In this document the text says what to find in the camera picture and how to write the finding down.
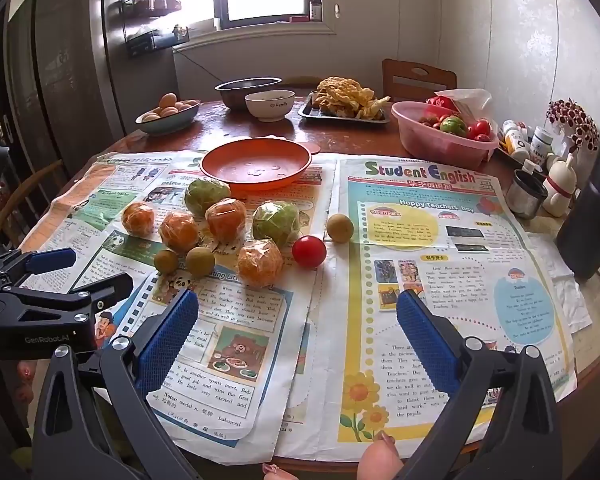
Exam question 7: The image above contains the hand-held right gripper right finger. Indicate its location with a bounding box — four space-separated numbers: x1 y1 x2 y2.
395 289 573 480

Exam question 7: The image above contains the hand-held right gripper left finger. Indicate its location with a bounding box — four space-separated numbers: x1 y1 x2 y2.
30 287 203 480

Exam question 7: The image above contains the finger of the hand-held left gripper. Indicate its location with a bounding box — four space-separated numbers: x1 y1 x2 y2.
0 272 135 331
0 247 77 291

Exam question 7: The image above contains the brown longan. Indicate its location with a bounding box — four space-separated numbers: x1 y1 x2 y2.
326 213 355 243
185 246 216 278
153 248 180 275

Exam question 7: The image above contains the orange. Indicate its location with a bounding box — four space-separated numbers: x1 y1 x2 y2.
158 211 201 254
121 202 157 237
236 239 285 290
205 198 248 243

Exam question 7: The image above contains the green citrus fruit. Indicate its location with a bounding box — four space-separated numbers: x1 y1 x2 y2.
251 201 302 247
184 177 232 218

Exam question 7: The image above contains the red cherry tomato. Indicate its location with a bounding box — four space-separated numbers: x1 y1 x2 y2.
292 235 327 269

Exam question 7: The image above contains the orange plastic plate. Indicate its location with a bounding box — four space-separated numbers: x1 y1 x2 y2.
200 136 322 192

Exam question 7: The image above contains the newspaper sheet with bear cartoon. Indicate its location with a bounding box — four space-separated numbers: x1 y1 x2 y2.
110 260 301 456

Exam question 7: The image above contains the wooden chair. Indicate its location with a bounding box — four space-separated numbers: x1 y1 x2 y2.
381 58 457 103
0 159 68 251

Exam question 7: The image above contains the open newspaper spread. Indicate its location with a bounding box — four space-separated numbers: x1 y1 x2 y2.
20 150 331 456

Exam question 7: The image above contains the newspaper with sunflower print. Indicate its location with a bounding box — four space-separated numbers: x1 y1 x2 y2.
300 155 578 461

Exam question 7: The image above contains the white paper towel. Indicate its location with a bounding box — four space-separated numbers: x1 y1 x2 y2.
530 232 593 333

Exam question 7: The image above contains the blue egg bowl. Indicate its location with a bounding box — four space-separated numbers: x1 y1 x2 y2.
135 99 201 136

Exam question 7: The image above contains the stainless steel cup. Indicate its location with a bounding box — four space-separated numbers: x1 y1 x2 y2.
505 169 549 220

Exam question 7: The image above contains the pile of brown eggs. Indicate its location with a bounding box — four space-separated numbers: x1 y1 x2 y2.
141 92 198 122

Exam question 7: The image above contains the pink plastic basin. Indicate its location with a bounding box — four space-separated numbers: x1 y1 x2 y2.
391 101 499 171

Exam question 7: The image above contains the grey refrigerator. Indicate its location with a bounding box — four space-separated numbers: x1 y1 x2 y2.
5 0 178 181

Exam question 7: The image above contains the white rabbit figurine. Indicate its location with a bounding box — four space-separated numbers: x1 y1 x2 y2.
544 152 581 218

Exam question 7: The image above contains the green tomato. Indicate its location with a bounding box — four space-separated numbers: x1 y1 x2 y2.
440 116 468 137

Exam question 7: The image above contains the white bottle with orange label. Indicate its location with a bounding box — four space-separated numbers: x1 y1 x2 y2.
502 120 528 161

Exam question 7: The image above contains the pile of red tomatoes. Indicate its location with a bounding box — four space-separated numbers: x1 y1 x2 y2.
419 115 496 143

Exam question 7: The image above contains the black thermos bottle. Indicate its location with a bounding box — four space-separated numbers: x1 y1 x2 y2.
556 92 600 282

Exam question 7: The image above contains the stainless steel basin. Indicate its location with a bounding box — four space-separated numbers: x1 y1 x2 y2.
215 76 284 110

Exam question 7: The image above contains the white medicine bottle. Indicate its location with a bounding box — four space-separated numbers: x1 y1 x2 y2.
530 126 556 166

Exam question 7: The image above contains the red plastic bag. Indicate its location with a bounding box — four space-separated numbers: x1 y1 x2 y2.
425 94 461 116

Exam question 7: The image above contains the white ceramic bowl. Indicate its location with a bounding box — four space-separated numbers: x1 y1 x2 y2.
244 89 296 122

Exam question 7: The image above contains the grey metal tray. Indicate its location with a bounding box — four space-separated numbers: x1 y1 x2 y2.
298 92 392 125

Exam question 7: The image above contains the white plastic bag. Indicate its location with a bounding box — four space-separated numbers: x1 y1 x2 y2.
447 88 493 121

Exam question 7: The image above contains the wooden chair back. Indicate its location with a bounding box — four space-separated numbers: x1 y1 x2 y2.
381 58 457 103

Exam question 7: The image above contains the pile of fried food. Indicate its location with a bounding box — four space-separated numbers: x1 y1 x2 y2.
310 76 392 121

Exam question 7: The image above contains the red and white flower decoration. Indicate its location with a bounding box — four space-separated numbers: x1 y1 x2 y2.
546 99 600 153

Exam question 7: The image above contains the black wire rack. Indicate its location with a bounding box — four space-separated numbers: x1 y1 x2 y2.
120 0 191 58

